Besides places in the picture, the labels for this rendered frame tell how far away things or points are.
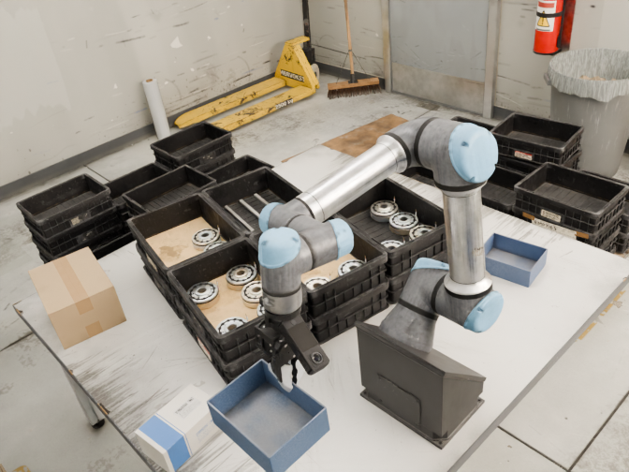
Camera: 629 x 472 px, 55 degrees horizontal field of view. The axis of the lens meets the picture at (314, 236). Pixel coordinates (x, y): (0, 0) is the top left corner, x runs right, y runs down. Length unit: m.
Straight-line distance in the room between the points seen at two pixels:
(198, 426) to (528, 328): 1.04
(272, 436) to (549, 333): 1.04
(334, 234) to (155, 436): 0.83
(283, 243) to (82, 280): 1.26
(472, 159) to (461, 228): 0.18
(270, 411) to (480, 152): 0.70
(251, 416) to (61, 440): 1.72
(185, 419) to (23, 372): 1.73
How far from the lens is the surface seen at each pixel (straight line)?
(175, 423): 1.74
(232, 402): 1.35
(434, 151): 1.34
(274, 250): 1.07
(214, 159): 3.65
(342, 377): 1.86
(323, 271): 2.03
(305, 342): 1.17
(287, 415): 1.32
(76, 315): 2.17
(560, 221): 2.89
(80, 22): 4.98
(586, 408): 2.78
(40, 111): 4.97
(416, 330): 1.62
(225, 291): 2.03
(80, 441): 2.91
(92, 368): 2.12
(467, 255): 1.46
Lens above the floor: 2.08
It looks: 35 degrees down
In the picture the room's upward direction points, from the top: 7 degrees counter-clockwise
